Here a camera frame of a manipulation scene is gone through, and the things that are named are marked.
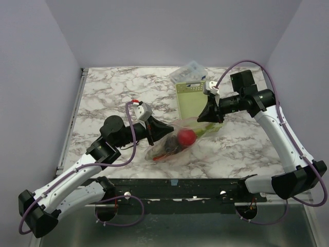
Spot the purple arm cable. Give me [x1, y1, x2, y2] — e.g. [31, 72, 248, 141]
[215, 60, 328, 225]
[18, 100, 147, 235]

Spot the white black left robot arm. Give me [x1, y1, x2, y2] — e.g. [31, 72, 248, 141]
[18, 115, 174, 238]

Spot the green fake vegetable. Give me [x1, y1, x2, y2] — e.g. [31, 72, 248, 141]
[194, 123, 223, 138]

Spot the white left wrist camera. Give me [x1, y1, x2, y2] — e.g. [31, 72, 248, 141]
[132, 101, 153, 124]

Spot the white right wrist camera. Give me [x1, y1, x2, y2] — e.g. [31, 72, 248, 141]
[203, 81, 220, 100]

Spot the clear plastic organizer box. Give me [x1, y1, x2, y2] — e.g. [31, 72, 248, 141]
[169, 61, 208, 84]

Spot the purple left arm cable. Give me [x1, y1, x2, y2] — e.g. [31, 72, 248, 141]
[18, 100, 147, 235]

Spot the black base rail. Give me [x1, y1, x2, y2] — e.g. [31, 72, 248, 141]
[84, 177, 270, 214]

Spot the green perforated plastic basket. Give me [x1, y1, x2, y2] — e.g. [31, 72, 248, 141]
[175, 81, 209, 130]

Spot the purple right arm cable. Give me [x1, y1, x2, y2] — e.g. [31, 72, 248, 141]
[215, 60, 328, 225]

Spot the clear zip top bag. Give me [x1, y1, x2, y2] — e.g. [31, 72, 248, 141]
[144, 120, 209, 162]

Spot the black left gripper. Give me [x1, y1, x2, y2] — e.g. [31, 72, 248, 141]
[115, 115, 174, 148]

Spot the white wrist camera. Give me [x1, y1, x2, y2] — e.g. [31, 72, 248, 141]
[203, 81, 220, 100]
[132, 101, 153, 124]

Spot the red fake apple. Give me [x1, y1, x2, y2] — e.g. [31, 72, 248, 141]
[177, 129, 197, 147]

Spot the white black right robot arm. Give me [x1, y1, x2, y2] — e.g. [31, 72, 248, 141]
[197, 70, 327, 202]

